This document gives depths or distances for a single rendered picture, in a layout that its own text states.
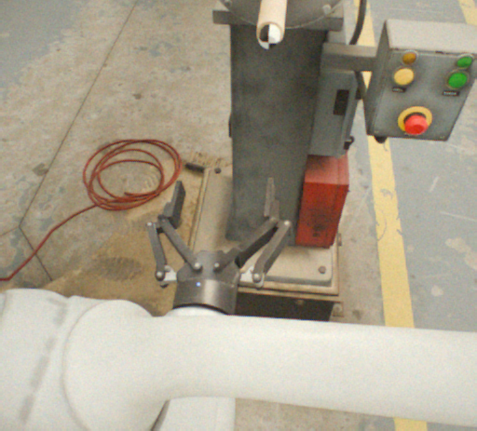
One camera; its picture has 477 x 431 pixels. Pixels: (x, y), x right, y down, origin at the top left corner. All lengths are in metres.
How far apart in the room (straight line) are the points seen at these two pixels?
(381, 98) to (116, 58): 2.19
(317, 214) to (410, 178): 0.93
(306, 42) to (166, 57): 1.90
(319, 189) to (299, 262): 0.30
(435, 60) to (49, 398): 0.74
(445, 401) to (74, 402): 0.24
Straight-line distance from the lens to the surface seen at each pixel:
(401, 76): 0.87
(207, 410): 0.49
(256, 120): 1.15
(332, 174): 1.29
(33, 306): 0.38
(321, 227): 1.42
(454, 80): 0.89
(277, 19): 0.58
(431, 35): 0.89
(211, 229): 1.55
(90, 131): 2.42
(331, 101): 1.15
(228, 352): 0.32
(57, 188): 2.20
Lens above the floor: 1.55
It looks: 49 degrees down
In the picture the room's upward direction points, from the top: straight up
